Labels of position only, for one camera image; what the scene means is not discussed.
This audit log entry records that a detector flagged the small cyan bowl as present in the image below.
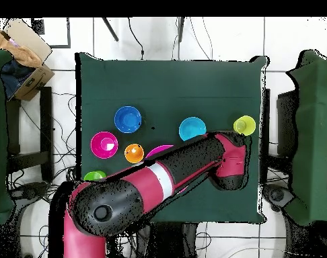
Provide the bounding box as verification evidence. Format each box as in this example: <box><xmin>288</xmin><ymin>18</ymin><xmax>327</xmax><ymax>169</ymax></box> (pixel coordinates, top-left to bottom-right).
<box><xmin>178</xmin><ymin>116</ymin><xmax>207</xmax><ymax>142</ymax></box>

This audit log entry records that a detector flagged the black stool frame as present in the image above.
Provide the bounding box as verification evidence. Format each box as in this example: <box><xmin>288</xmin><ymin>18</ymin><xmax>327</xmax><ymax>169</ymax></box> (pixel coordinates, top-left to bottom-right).
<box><xmin>5</xmin><ymin>86</ymin><xmax>55</xmax><ymax>183</ymax></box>

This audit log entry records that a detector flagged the small blue bowl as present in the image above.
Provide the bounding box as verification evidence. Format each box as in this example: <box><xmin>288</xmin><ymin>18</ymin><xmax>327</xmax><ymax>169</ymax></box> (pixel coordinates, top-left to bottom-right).
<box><xmin>114</xmin><ymin>105</ymin><xmax>143</xmax><ymax>134</ymax></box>

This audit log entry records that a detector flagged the black floor cable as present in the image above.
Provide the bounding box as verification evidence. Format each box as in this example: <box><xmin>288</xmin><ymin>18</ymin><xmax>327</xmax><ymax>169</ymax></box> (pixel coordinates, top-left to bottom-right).
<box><xmin>126</xmin><ymin>17</ymin><xmax>145</xmax><ymax>60</ymax></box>

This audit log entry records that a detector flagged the cardboard box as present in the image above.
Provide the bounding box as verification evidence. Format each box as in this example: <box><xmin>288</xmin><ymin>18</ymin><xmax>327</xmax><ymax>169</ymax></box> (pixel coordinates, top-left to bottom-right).
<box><xmin>0</xmin><ymin>17</ymin><xmax>56</xmax><ymax>102</ymax></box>

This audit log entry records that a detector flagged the dark green tablecloth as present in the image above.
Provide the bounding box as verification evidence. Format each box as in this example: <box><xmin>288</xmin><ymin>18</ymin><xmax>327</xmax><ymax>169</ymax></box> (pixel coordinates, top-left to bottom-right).
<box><xmin>75</xmin><ymin>52</ymin><xmax>269</xmax><ymax>224</ymax></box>

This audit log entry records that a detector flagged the large pink bowl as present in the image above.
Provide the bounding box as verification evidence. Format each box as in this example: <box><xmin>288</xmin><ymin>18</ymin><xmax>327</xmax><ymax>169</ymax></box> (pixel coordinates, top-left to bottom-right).
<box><xmin>144</xmin><ymin>144</ymin><xmax>190</xmax><ymax>194</ymax></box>

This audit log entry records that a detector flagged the black tripod leg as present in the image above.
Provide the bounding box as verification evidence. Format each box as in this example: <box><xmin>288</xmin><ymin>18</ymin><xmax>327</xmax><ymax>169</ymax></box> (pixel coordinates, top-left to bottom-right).
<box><xmin>101</xmin><ymin>17</ymin><xmax>120</xmax><ymax>42</ymax></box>
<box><xmin>177</xmin><ymin>17</ymin><xmax>186</xmax><ymax>43</ymax></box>

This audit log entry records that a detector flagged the black floor frame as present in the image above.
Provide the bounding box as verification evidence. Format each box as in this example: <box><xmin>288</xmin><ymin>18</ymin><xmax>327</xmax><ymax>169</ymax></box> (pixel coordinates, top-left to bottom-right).
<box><xmin>31</xmin><ymin>17</ymin><xmax>72</xmax><ymax>49</ymax></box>

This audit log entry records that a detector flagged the grey chair base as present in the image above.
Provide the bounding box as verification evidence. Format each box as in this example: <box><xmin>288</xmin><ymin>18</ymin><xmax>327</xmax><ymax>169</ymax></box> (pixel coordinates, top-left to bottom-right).
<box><xmin>9</xmin><ymin>181</ymin><xmax>50</xmax><ymax>201</ymax></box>
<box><xmin>262</xmin><ymin>183</ymin><xmax>296</xmax><ymax>213</ymax></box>

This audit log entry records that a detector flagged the black box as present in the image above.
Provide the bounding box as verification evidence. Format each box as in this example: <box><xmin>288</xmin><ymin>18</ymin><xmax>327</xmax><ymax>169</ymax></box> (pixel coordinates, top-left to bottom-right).
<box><xmin>276</xmin><ymin>89</ymin><xmax>299</xmax><ymax>157</ymax></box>

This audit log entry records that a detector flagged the orange cup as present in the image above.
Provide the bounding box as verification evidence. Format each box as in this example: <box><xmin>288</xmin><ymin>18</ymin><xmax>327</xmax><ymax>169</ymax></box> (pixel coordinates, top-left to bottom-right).
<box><xmin>124</xmin><ymin>143</ymin><xmax>145</xmax><ymax>164</ymax></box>

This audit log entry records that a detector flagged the tall green cup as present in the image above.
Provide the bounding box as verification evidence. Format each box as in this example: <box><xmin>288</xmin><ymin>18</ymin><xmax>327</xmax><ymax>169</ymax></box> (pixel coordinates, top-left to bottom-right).
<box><xmin>83</xmin><ymin>170</ymin><xmax>107</xmax><ymax>181</ymax></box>

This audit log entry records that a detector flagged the small magenta bowl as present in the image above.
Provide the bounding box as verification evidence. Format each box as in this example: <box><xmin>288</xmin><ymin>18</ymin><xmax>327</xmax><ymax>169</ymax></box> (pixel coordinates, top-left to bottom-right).
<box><xmin>90</xmin><ymin>130</ymin><xmax>119</xmax><ymax>160</ymax></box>

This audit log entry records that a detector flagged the yellow cup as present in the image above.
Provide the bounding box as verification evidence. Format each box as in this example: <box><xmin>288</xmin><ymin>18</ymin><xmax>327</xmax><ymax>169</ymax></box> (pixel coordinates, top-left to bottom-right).
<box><xmin>232</xmin><ymin>115</ymin><xmax>256</xmax><ymax>137</ymax></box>

